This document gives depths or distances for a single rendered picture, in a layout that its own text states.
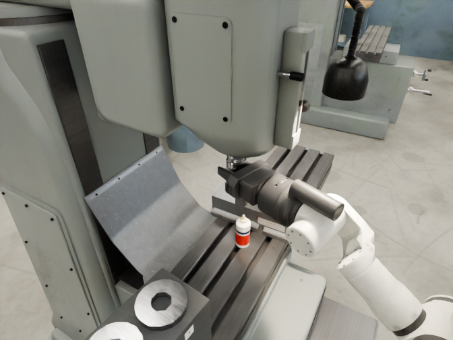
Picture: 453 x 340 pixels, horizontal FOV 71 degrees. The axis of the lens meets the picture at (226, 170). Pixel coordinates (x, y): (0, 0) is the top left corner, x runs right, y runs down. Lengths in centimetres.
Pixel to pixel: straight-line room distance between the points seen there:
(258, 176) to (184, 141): 245
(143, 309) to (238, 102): 38
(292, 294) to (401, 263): 149
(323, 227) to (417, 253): 195
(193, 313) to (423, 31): 682
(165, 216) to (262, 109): 60
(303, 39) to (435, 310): 49
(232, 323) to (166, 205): 44
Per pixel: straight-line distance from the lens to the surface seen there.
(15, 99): 86
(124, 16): 60
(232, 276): 87
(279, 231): 96
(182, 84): 58
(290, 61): 56
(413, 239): 261
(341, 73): 57
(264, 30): 51
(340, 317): 109
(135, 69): 62
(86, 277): 116
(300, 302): 98
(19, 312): 225
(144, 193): 102
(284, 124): 60
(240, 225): 87
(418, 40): 716
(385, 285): 62
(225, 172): 71
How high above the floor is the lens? 166
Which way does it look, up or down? 35 degrees down
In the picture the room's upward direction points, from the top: straight up
